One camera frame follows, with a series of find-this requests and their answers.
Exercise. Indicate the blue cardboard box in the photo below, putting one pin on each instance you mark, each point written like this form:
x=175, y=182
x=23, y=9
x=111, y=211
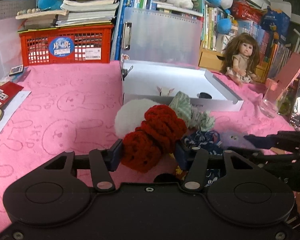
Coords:
x=277, y=25

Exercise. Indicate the row of thin books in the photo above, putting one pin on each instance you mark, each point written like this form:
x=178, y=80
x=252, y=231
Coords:
x=142, y=3

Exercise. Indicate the white leaning paper sheets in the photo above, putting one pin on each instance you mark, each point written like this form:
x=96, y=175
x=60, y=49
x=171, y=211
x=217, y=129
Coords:
x=5, y=47

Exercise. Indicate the translucent file folder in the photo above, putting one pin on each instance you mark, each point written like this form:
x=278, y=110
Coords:
x=162, y=37

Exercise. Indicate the blue folder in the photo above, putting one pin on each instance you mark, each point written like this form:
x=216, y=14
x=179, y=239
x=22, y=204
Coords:
x=120, y=25

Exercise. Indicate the row of colourful books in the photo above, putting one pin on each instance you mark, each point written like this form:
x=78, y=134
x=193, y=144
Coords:
x=275, y=55

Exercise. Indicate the brown haired doll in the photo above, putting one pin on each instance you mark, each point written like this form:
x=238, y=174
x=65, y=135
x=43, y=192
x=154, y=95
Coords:
x=241, y=57

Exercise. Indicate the small card box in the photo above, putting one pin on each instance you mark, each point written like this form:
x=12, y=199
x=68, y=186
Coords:
x=16, y=70

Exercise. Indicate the pale green floral scrunchie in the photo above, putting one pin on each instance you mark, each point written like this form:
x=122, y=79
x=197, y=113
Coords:
x=202, y=121

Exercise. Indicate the small white bunny clip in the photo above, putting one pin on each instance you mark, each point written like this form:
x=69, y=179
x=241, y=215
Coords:
x=165, y=91

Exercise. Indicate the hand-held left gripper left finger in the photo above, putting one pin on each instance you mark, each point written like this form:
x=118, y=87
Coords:
x=115, y=156

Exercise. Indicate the navy floral scrunchie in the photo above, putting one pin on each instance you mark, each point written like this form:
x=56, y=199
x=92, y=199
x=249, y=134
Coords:
x=202, y=140

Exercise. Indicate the black binder clip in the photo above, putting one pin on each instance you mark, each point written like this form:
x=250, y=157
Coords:
x=125, y=74

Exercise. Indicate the pink cardboard stand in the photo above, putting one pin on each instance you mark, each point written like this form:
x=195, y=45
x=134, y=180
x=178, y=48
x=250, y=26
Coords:
x=291, y=70

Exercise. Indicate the red plastic crate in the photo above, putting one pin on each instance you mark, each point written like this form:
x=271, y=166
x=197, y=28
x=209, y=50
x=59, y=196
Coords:
x=37, y=45

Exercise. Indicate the white dog plush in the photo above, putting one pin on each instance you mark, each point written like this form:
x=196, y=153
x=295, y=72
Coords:
x=180, y=0

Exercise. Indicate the green plaid scrunchie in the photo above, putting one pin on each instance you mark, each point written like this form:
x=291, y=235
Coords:
x=182, y=105

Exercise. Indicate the red crocheted scrunchie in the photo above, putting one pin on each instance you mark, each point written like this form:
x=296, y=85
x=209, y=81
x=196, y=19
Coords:
x=152, y=135

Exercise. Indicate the red plastic basket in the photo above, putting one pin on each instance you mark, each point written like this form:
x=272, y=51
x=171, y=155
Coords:
x=247, y=13

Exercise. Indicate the white flat paper sheet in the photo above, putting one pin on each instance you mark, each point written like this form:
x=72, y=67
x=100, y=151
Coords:
x=8, y=110

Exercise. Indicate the pink bunny print towel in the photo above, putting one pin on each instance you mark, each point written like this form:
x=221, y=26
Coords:
x=65, y=130

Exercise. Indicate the clear glass cup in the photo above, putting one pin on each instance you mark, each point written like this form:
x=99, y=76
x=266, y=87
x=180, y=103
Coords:
x=271, y=102

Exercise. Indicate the grey grid cutting mat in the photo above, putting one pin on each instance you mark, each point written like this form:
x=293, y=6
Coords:
x=5, y=10

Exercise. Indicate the row of green books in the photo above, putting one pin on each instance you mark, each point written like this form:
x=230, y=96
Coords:
x=211, y=27

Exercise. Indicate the white fluffy scrunchie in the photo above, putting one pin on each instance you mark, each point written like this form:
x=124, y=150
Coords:
x=130, y=115

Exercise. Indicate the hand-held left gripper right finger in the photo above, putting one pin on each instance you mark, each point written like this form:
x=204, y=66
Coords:
x=181, y=156

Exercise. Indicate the white cardboard box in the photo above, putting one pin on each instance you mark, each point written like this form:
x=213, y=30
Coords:
x=165, y=77

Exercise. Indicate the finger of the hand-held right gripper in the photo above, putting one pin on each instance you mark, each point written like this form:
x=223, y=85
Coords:
x=282, y=158
x=272, y=141

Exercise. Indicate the red booklet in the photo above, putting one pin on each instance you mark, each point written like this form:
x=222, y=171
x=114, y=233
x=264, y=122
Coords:
x=8, y=91

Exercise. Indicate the stack of books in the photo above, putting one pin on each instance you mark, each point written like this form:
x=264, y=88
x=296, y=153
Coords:
x=90, y=10

